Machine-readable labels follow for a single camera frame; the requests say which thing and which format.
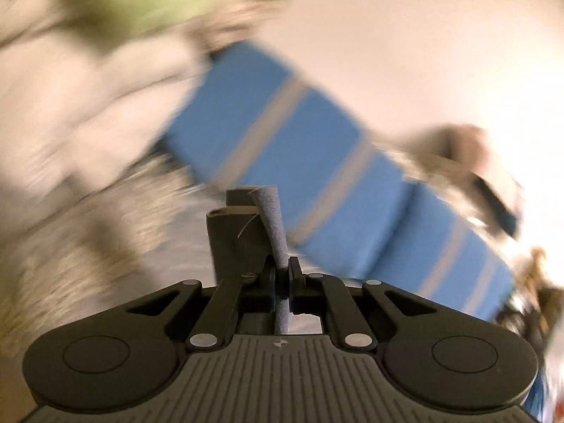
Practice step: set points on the blue pillow grey stripes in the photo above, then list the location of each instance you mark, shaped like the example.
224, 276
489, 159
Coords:
273, 132
440, 251

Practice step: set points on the beige comforter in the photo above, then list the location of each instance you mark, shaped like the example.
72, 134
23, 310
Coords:
88, 110

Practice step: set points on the black bag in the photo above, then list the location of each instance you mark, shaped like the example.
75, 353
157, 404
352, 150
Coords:
493, 202

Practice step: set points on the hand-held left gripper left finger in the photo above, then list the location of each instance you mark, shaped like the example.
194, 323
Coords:
269, 288

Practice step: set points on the brown plush toy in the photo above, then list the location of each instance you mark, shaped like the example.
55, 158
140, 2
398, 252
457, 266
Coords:
467, 141

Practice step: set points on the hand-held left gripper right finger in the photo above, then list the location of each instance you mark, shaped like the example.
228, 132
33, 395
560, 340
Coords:
297, 291

